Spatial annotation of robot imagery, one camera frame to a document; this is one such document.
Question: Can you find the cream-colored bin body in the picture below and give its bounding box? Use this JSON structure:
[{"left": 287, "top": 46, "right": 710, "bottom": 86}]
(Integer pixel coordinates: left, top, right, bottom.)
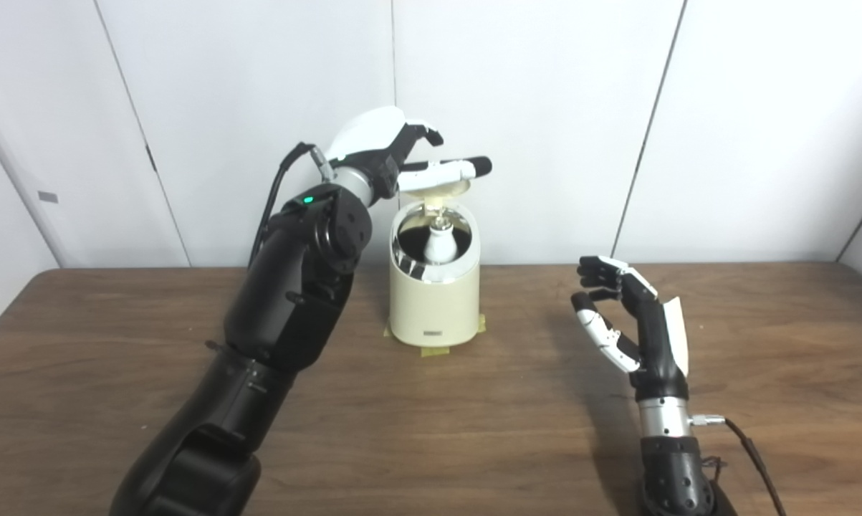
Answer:
[{"left": 388, "top": 201, "right": 482, "bottom": 348}]

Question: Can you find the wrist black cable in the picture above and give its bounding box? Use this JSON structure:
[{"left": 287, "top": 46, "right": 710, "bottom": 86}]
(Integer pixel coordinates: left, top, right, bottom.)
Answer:
[
  {"left": 248, "top": 142, "right": 331, "bottom": 267},
  {"left": 689, "top": 414, "right": 786, "bottom": 516}
]

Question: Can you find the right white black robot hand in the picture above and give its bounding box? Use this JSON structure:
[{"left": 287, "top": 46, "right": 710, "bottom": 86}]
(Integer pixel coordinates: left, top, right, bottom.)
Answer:
[{"left": 571, "top": 255, "right": 690, "bottom": 402}]

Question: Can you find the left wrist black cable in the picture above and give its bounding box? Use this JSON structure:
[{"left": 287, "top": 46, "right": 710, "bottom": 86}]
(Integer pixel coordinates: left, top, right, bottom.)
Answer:
[{"left": 248, "top": 142, "right": 331, "bottom": 267}]

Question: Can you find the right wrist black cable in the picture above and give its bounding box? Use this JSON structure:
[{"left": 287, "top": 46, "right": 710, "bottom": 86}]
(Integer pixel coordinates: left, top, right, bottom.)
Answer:
[{"left": 689, "top": 414, "right": 786, "bottom": 516}]

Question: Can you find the cream round bin lid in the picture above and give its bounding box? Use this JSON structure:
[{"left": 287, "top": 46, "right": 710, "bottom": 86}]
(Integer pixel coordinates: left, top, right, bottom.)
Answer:
[{"left": 397, "top": 178, "right": 471, "bottom": 214}]

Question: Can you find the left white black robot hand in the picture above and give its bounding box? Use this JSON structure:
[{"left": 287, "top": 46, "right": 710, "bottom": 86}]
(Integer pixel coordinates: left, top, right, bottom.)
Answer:
[{"left": 325, "top": 106, "right": 494, "bottom": 201}]

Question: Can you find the small white plastic bottle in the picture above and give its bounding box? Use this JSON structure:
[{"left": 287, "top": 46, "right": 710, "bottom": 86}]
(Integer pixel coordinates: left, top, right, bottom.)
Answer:
[{"left": 423, "top": 222, "right": 456, "bottom": 263}]

